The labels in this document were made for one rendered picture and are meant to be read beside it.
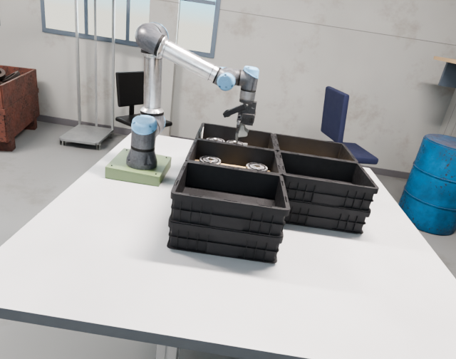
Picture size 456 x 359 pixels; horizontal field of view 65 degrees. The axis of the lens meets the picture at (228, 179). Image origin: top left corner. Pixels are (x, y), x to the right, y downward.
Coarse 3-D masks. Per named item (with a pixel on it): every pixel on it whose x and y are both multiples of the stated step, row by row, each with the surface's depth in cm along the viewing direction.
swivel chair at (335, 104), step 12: (336, 96) 330; (348, 96) 317; (324, 108) 356; (336, 108) 331; (324, 120) 359; (336, 120) 333; (324, 132) 361; (336, 132) 335; (348, 144) 362; (360, 156) 330; (372, 156) 335
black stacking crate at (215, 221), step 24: (192, 168) 144; (216, 168) 143; (192, 192) 142; (216, 192) 144; (240, 192) 147; (264, 192) 146; (192, 216) 121; (216, 216) 120; (240, 216) 120; (264, 216) 120
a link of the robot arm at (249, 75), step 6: (246, 66) 166; (252, 66) 170; (246, 72) 166; (252, 72) 165; (258, 72) 167; (240, 78) 166; (246, 78) 166; (252, 78) 166; (258, 78) 168; (240, 84) 169; (246, 84) 168; (252, 84) 167; (246, 90) 169; (252, 90) 169
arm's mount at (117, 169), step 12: (120, 156) 182; (156, 156) 189; (108, 168) 169; (120, 168) 170; (132, 168) 172; (156, 168) 176; (168, 168) 188; (120, 180) 171; (132, 180) 170; (144, 180) 170; (156, 180) 169
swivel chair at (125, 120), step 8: (120, 72) 338; (128, 72) 345; (136, 72) 353; (120, 80) 340; (128, 80) 347; (136, 80) 355; (120, 88) 342; (128, 88) 349; (136, 88) 357; (120, 96) 344; (128, 96) 351; (136, 96) 359; (120, 104) 346; (128, 104) 353; (136, 104) 361; (120, 120) 347; (128, 120) 344
